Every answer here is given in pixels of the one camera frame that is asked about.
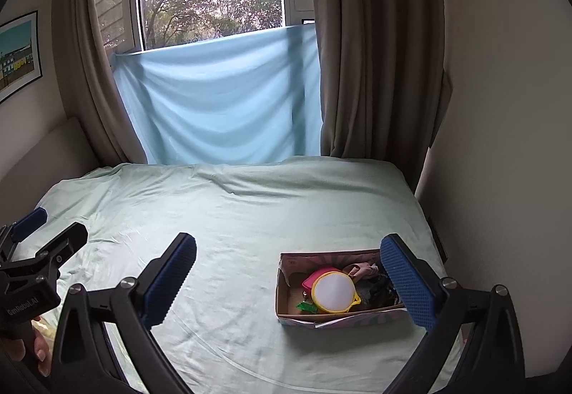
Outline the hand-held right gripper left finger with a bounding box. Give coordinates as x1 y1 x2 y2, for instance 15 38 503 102
50 232 198 394

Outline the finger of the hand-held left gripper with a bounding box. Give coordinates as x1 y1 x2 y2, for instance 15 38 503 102
11 222 89 284
0 206 49 252

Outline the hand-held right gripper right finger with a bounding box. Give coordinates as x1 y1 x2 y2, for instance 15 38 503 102
380 233 526 394

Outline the dark patterned cloth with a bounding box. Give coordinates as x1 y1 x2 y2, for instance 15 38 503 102
356 277 400 312

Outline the beige cloth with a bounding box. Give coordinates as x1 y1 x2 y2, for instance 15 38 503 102
343 261 378 283

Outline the yellow-rimmed white round pouch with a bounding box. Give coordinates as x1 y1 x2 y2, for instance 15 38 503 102
311 271 362 315

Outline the patterned cardboard box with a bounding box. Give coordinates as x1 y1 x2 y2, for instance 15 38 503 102
274 248 409 329

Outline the person's left hand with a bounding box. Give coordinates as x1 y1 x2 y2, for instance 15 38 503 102
0 316 56 367

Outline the beige padded headboard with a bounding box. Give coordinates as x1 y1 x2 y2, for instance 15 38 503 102
0 117 101 198

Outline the bed with pale green sheet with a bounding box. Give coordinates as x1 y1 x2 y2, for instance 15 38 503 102
0 155 448 394

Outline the brown curtain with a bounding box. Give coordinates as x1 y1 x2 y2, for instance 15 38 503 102
51 0 148 164
306 0 454 193

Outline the light blue hanging cloth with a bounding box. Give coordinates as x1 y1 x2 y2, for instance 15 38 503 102
111 24 325 165

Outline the framed wall poster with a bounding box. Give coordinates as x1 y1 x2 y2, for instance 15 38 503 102
0 10 43 104

